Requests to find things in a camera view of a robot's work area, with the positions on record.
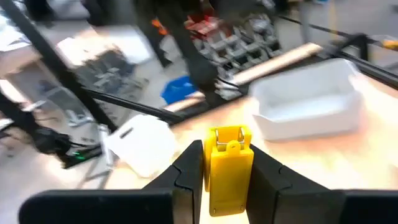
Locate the yellow mini stapler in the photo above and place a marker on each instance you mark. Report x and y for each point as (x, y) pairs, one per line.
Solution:
(230, 174)

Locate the blue floor bin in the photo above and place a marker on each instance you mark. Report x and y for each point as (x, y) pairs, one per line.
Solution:
(178, 90)

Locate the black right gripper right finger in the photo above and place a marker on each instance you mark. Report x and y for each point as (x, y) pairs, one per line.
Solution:
(273, 193)

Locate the light grey plastic bin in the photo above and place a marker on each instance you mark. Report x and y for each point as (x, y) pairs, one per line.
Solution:
(308, 105)

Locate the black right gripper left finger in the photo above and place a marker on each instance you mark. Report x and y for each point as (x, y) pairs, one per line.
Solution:
(186, 174)

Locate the black aluminium table frame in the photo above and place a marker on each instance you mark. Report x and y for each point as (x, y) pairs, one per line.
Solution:
(62, 71)

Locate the shelf with orange parts bins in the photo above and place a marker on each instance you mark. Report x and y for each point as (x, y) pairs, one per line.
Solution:
(236, 46)

